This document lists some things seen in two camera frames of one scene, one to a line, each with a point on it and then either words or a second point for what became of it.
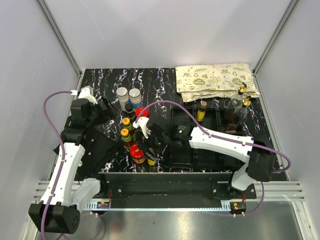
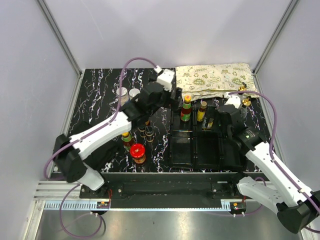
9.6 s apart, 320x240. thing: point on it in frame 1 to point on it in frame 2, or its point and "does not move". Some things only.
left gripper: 108,113 to 173,103
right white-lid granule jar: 135,97 does not move
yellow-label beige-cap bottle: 201,111 does not move
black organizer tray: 219,119 does not move
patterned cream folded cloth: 214,81 does not move
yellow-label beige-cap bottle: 150,162 to 208,123
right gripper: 145,146 to 214,125
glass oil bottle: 240,114 does not move
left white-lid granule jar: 123,97 does not move
